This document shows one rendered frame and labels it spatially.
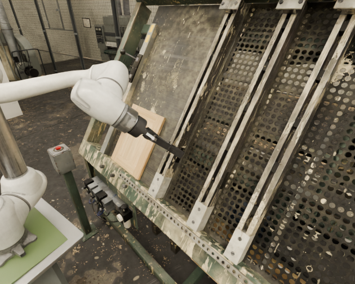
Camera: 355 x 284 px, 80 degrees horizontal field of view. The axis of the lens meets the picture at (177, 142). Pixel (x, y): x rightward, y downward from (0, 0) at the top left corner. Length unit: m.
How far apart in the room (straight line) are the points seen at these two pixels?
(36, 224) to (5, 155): 0.43
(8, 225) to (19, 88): 0.64
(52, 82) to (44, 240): 0.83
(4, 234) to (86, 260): 1.00
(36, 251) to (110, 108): 0.88
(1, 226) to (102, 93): 0.79
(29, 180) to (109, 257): 1.07
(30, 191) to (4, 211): 0.16
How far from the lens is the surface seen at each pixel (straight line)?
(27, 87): 0.87
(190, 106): 1.11
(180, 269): 1.98
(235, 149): 0.95
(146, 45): 1.57
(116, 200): 1.44
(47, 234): 1.39
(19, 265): 1.34
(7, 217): 1.24
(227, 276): 1.02
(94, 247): 2.19
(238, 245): 0.95
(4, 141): 1.21
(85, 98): 0.69
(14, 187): 1.32
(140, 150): 1.33
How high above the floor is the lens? 1.76
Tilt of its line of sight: 32 degrees down
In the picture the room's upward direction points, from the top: straight up
